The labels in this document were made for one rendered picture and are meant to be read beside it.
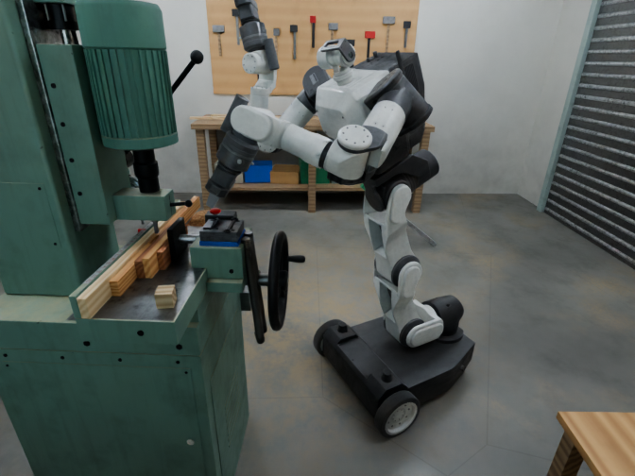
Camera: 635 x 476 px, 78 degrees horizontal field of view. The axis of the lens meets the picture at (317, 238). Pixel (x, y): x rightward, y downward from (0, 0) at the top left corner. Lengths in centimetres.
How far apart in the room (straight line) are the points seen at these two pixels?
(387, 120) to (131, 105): 59
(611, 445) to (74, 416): 143
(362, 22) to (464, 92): 127
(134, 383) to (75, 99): 72
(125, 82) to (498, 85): 414
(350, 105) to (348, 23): 312
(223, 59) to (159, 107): 331
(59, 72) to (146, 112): 20
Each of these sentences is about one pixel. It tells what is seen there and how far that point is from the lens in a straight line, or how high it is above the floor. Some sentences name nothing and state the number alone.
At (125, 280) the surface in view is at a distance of 102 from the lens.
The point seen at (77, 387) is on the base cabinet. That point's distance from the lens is 130.
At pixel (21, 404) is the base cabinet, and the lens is 144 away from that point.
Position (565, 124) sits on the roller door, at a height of 88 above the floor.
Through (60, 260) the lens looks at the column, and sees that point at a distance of 122.
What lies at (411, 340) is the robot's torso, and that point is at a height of 28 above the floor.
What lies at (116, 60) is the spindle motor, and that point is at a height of 139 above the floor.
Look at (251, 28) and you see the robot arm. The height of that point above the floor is 149.
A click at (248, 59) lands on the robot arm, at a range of 146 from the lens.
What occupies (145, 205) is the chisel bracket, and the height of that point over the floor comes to 104.
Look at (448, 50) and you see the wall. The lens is 453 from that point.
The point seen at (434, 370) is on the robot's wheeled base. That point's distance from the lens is 188.
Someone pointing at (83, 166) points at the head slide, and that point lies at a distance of 112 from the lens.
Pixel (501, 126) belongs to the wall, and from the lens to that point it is 485.
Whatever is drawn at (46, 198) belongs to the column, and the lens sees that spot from 115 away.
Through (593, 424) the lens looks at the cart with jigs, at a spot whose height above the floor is 53.
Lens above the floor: 140
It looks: 25 degrees down
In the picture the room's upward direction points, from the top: 1 degrees clockwise
